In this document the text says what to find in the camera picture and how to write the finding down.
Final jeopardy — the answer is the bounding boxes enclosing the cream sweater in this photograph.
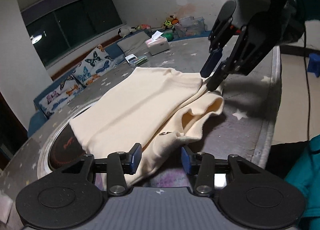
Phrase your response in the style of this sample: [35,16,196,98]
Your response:
[69,67,225,185]

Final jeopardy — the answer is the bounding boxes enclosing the clear plastic storage box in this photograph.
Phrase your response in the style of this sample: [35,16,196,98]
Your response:
[175,16,206,38]

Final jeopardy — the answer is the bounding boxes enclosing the green round bowl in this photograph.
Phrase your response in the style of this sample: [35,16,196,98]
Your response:
[162,33,174,42]

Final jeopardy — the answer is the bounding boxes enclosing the white tissue box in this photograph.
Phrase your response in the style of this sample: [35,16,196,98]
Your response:
[145,31,170,56]

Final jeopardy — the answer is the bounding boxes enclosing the black induction cooktop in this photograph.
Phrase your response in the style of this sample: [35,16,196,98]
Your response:
[48,125,86,171]

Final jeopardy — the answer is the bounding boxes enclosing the yellow orange plush toys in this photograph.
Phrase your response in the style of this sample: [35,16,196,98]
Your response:
[163,14,180,30]

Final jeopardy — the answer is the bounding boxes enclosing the blue small stool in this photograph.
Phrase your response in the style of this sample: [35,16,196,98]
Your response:
[307,53,320,78]

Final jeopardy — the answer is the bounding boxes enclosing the grey cushion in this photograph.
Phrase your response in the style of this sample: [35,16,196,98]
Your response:
[117,31,150,56]

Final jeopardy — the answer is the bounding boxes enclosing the clear box of colourful items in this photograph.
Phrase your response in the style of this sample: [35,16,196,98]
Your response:
[129,56,148,66]

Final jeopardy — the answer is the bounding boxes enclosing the white remote control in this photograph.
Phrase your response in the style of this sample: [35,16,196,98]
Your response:
[125,54,137,63]

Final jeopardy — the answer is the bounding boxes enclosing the left butterfly pillow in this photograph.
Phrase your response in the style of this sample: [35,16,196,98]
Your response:
[36,75,84,118]

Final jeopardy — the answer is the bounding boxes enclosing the butterfly pillow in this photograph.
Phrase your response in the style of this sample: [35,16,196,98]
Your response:
[73,45,117,87]
[36,75,84,118]

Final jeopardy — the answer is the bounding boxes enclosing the panda plush toy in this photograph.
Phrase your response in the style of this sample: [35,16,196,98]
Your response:
[118,26,137,38]

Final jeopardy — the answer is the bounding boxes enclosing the blue corner sofa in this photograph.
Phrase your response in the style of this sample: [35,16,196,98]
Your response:
[26,28,213,139]

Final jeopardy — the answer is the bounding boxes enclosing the right butterfly pillow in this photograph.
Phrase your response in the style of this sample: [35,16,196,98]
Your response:
[73,45,117,87]

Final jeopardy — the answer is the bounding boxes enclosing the dark window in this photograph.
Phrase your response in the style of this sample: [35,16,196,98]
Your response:
[21,0,123,66]

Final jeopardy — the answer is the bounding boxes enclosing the black cable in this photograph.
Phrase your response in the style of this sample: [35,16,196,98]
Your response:
[303,25,313,141]

